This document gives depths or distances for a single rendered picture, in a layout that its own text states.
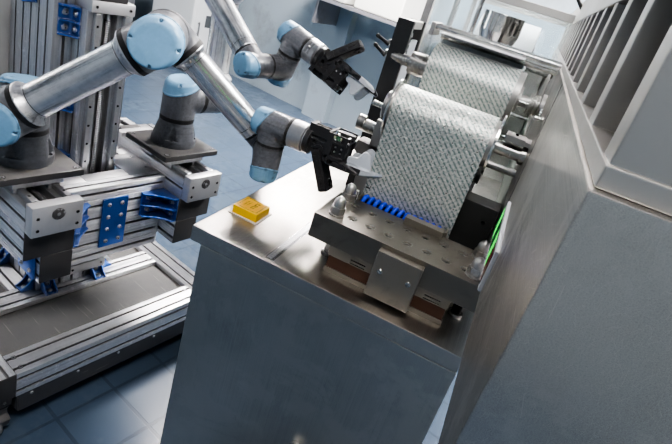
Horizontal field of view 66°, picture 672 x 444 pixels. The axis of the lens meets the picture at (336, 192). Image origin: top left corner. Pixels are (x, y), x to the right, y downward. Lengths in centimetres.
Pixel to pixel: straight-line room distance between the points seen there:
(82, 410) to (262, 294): 98
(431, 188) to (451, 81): 33
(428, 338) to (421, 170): 39
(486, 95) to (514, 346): 108
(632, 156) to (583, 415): 18
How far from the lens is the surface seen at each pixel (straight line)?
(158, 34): 125
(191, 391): 149
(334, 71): 153
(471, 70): 143
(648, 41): 50
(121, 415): 200
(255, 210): 130
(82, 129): 177
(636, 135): 35
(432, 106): 122
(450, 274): 109
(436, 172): 123
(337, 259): 116
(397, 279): 110
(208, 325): 133
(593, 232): 35
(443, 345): 111
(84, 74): 133
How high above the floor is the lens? 152
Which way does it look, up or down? 23 degrees down
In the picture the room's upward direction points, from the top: 17 degrees clockwise
